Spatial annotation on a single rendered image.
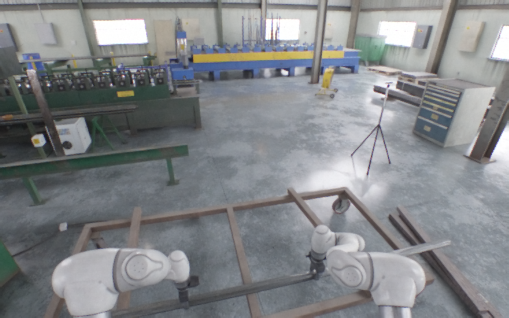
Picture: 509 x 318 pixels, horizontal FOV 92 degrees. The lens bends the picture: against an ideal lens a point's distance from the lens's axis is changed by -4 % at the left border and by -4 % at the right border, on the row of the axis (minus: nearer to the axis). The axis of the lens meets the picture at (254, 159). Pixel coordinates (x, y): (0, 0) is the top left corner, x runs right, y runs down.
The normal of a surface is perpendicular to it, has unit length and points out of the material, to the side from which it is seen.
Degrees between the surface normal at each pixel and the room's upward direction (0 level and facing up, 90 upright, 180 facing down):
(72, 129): 90
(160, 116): 84
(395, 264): 19
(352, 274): 56
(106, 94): 90
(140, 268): 40
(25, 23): 90
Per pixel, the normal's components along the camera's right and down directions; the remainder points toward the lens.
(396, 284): -0.07, -0.43
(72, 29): 0.29, 0.46
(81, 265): 0.01, -0.70
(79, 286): 0.07, -0.22
